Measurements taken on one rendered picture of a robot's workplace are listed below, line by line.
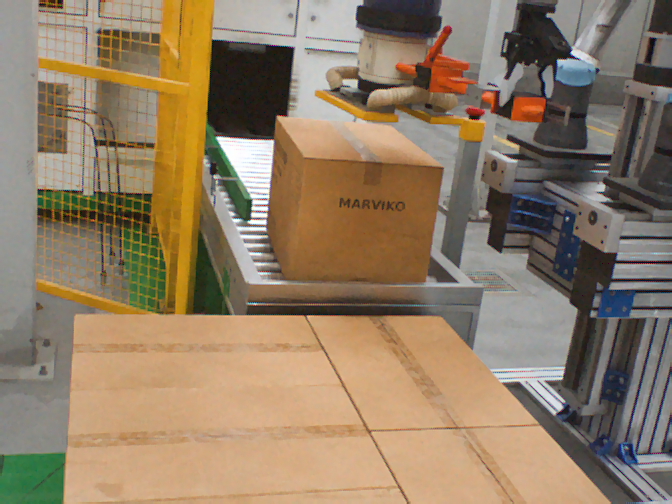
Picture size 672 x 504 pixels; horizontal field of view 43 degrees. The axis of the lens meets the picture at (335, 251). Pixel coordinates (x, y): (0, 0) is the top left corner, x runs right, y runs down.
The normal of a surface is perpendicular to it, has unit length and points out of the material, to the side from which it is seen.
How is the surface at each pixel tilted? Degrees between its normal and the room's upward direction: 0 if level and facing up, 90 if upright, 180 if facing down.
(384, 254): 90
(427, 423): 0
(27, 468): 0
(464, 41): 90
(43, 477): 0
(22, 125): 90
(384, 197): 90
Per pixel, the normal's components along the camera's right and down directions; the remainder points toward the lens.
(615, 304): 0.29, 0.33
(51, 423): 0.11, -0.94
